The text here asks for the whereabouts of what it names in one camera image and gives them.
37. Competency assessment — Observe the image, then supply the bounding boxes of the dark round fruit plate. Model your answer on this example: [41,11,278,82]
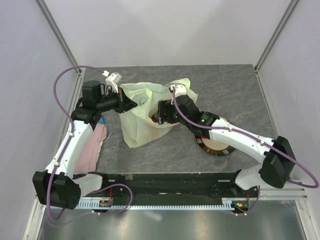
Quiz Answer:
[194,128,236,157]

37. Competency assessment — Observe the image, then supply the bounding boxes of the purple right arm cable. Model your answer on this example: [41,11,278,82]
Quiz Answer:
[172,86,320,189]

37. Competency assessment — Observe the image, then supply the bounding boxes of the light blue cable duct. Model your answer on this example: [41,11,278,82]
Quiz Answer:
[75,197,249,211]

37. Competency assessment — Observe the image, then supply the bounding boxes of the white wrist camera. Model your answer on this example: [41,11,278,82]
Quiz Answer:
[102,70,122,94]
[169,84,187,105]

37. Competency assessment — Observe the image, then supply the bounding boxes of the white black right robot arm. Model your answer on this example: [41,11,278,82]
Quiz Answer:
[154,95,295,197]

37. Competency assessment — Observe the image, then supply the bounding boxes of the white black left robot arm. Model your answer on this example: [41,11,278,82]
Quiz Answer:
[32,80,138,210]

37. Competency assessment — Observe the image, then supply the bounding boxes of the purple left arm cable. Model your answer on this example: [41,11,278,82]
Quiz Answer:
[46,65,107,223]

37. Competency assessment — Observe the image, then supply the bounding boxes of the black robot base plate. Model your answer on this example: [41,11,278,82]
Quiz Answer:
[88,172,258,204]

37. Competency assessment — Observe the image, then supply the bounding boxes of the blue cloth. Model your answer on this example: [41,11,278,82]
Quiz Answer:
[98,116,106,125]

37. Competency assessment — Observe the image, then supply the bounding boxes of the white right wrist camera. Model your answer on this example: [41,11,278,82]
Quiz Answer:
[169,84,187,105]

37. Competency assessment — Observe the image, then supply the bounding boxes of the pink folded cloth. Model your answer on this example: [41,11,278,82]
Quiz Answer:
[74,123,107,175]

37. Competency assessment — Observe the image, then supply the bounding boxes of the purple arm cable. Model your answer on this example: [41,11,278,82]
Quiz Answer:
[46,65,107,223]
[172,86,320,189]

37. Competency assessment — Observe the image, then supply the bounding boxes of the aluminium frame post right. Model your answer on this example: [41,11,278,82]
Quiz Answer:
[254,0,300,74]

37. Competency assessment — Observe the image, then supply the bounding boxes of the aluminium frame post left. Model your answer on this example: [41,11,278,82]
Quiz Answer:
[34,0,78,67]

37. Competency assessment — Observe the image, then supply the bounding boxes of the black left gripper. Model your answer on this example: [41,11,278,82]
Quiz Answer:
[96,86,137,114]

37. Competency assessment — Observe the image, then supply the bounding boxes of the green avocado print plastic bag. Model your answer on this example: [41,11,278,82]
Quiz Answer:
[119,78,198,148]

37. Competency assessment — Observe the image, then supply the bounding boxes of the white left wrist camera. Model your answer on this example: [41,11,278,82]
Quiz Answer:
[102,70,122,94]

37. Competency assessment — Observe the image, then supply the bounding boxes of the aluminium frame post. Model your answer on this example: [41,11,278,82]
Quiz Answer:
[34,0,78,67]
[254,0,300,74]

